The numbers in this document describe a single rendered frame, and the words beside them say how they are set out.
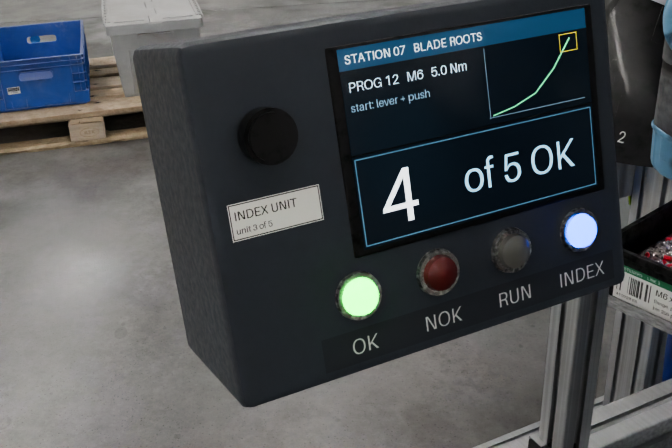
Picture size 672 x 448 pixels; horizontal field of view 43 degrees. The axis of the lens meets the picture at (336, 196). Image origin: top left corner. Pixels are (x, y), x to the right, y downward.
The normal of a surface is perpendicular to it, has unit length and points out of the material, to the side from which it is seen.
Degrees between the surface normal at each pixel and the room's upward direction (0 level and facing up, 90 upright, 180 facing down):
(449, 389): 0
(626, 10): 53
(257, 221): 75
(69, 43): 89
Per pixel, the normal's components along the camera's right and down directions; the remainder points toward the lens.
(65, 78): 0.26, 0.42
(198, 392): -0.03, -0.90
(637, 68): -0.08, -0.26
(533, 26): 0.42, 0.14
